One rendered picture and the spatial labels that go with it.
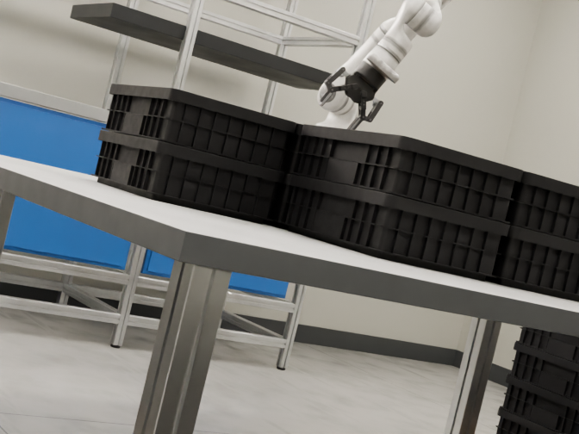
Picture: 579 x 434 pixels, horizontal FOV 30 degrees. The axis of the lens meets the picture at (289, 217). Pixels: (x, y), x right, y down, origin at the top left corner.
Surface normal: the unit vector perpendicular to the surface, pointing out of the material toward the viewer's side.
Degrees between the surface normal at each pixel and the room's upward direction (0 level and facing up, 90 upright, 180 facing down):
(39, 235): 90
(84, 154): 90
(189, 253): 90
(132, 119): 90
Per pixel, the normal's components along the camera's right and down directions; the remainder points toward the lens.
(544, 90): -0.82, -0.18
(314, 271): 0.53, 0.15
